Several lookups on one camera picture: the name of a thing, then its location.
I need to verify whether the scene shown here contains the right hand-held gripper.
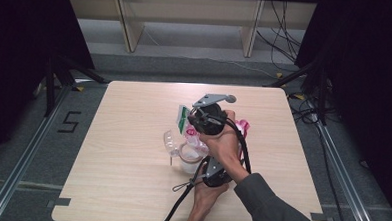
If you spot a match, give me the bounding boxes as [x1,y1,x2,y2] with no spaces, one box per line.
[186,92,238,138]

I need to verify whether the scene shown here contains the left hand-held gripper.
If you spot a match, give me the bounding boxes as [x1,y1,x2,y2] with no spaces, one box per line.
[199,155,235,189]

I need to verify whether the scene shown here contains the pink and white plastic bag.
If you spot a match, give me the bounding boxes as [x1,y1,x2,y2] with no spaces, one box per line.
[174,104,252,159]

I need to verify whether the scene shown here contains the clear glass jar with lid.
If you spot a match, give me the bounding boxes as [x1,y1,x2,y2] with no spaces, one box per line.
[161,128,214,176]

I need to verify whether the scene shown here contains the person's left hand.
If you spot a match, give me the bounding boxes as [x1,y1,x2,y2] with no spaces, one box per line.
[191,161,232,221]

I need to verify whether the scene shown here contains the person's right hand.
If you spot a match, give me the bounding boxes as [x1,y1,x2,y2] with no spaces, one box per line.
[196,108,254,186]

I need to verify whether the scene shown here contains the light wooden shelf unit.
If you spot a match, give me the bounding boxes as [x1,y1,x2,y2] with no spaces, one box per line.
[63,0,319,62]

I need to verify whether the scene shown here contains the black metal stand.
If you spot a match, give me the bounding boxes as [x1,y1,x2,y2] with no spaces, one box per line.
[261,54,331,126]
[43,53,111,121]

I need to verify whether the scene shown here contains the black curtain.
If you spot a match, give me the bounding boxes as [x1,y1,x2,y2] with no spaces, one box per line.
[0,0,99,175]
[287,0,392,221]

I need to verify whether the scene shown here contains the grey lanyard loop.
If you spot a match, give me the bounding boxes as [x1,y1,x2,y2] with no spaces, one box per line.
[171,178,202,194]

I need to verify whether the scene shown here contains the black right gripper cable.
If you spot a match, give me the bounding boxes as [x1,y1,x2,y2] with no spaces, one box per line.
[200,112,256,176]

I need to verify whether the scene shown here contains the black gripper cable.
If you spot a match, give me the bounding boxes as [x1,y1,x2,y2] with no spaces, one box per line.
[200,112,256,176]
[158,154,210,221]

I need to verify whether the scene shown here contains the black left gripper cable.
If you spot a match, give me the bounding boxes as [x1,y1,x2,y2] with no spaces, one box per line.
[158,154,210,221]

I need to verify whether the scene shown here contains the black floor cables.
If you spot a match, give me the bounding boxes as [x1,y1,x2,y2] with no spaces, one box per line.
[286,92,323,126]

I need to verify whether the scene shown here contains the black table bracket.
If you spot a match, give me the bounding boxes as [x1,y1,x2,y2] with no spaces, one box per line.
[45,196,72,210]
[309,212,337,221]

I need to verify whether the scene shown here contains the bundle of black cables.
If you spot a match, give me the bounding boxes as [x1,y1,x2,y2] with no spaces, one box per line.
[254,0,306,73]

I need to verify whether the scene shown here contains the metal floor rail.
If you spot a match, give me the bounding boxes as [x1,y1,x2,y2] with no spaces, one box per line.
[0,80,73,221]
[298,100,387,221]

